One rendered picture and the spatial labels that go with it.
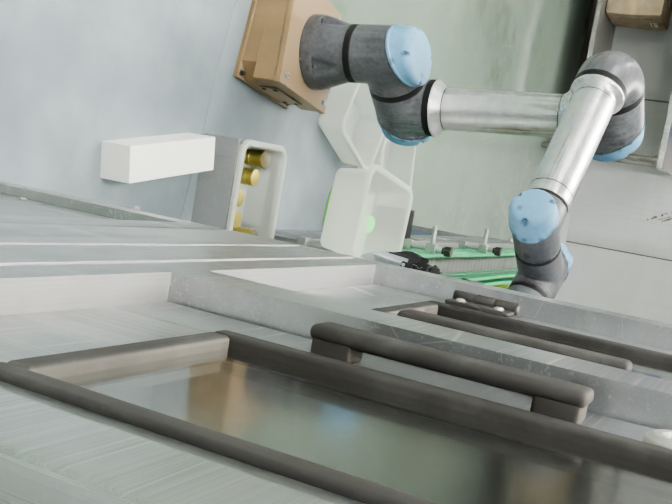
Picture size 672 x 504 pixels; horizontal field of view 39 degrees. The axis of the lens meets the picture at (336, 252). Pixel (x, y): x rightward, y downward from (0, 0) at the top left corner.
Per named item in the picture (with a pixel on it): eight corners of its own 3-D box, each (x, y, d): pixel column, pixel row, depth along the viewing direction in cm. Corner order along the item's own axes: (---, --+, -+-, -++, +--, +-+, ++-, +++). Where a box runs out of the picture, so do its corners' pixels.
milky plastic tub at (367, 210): (328, 154, 165) (374, 160, 161) (374, 183, 185) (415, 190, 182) (306, 251, 164) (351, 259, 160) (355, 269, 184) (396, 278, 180)
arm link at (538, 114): (377, 57, 197) (650, 67, 175) (391, 109, 208) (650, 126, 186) (358, 96, 190) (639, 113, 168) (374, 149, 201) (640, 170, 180)
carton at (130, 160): (101, 141, 154) (130, 146, 152) (188, 132, 175) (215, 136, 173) (100, 177, 156) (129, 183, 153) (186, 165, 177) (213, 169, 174)
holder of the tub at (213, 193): (182, 274, 182) (216, 282, 179) (204, 132, 180) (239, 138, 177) (229, 272, 198) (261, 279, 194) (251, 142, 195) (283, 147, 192)
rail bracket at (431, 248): (400, 247, 247) (447, 257, 241) (404, 220, 246) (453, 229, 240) (405, 247, 250) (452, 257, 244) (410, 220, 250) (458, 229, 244)
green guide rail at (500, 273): (298, 287, 197) (332, 295, 194) (299, 283, 197) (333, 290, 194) (517, 270, 355) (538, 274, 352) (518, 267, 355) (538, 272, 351)
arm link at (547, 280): (574, 230, 156) (546, 279, 151) (577, 271, 164) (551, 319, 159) (530, 217, 160) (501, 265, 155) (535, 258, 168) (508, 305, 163)
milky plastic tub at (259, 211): (188, 247, 181) (225, 256, 178) (206, 132, 180) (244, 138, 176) (236, 247, 197) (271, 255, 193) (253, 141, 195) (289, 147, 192)
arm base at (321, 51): (307, 1, 187) (353, 2, 183) (336, 32, 201) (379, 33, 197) (293, 74, 185) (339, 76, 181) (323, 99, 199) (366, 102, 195)
